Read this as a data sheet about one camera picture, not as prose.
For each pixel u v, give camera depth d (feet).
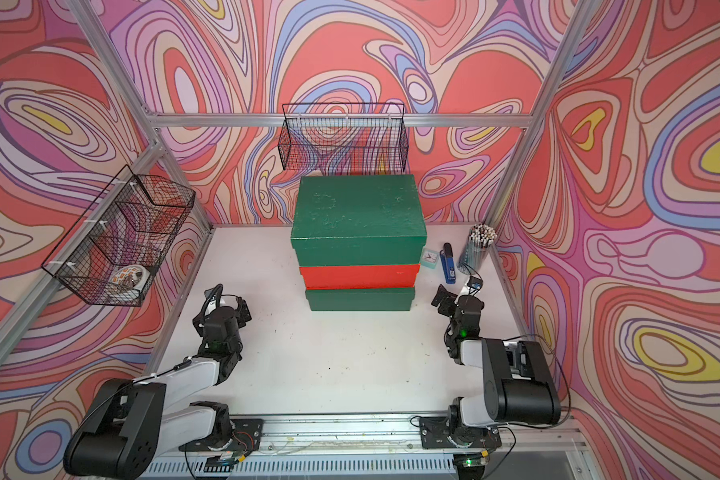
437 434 2.40
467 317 2.28
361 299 2.96
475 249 3.13
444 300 2.73
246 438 2.36
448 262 3.43
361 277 2.72
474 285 2.57
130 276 2.41
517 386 1.43
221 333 2.19
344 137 3.03
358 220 2.49
